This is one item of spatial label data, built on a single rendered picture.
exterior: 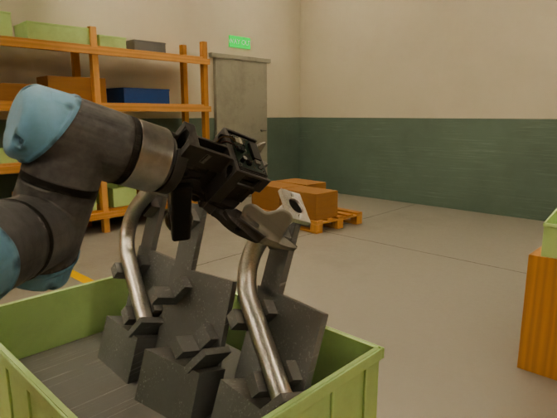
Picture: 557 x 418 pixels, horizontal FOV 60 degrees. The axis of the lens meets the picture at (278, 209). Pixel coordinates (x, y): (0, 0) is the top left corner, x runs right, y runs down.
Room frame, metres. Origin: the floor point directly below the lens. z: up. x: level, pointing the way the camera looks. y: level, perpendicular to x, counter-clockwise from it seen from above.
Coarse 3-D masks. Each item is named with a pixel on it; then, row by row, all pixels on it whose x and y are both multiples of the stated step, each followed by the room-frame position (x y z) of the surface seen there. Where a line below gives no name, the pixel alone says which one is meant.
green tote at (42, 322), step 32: (96, 288) 0.98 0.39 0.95; (0, 320) 0.85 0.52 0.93; (32, 320) 0.89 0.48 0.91; (64, 320) 0.93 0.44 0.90; (96, 320) 0.98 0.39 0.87; (0, 352) 0.67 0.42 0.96; (32, 352) 0.88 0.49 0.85; (320, 352) 0.76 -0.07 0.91; (352, 352) 0.71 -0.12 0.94; (0, 384) 0.70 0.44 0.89; (32, 384) 0.58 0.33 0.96; (320, 384) 0.58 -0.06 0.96; (352, 384) 0.63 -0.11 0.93; (0, 416) 0.71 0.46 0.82; (32, 416) 0.60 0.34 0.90; (64, 416) 0.51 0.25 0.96; (288, 416) 0.53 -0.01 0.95; (320, 416) 0.58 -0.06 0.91; (352, 416) 0.64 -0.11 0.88
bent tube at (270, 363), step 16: (288, 192) 0.70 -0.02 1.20; (288, 208) 0.67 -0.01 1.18; (304, 208) 0.69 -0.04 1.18; (304, 224) 0.68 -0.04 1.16; (256, 256) 0.71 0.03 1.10; (240, 272) 0.70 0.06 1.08; (256, 272) 0.71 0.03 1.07; (240, 288) 0.69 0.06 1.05; (256, 288) 0.70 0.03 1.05; (240, 304) 0.68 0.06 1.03; (256, 304) 0.67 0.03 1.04; (256, 320) 0.65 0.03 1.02; (256, 336) 0.63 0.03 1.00; (272, 336) 0.64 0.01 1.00; (256, 352) 0.62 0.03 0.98; (272, 352) 0.61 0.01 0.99; (272, 368) 0.60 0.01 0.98; (272, 384) 0.58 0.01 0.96; (288, 384) 0.59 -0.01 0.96
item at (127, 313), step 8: (144, 256) 0.93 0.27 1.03; (120, 264) 0.91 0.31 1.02; (144, 264) 0.91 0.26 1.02; (112, 272) 0.90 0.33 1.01; (120, 272) 0.90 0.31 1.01; (144, 272) 0.92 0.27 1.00; (128, 312) 0.83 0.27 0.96; (152, 312) 0.84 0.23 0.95; (160, 312) 0.84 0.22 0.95; (128, 320) 0.82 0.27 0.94
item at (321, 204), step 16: (256, 192) 6.01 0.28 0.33; (272, 192) 5.77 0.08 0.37; (304, 192) 5.35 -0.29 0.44; (320, 192) 5.33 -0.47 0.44; (336, 192) 5.47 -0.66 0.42; (272, 208) 5.77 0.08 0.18; (320, 208) 5.28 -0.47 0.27; (336, 208) 5.47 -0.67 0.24; (320, 224) 5.24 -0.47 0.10; (336, 224) 5.45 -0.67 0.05
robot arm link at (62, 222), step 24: (24, 192) 0.45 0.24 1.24; (48, 192) 0.45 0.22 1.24; (72, 192) 0.46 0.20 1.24; (96, 192) 0.48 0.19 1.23; (48, 216) 0.42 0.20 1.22; (72, 216) 0.46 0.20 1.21; (72, 240) 0.45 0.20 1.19; (48, 264) 0.41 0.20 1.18; (72, 264) 0.47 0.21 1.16; (24, 288) 0.44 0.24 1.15; (48, 288) 0.45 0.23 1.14
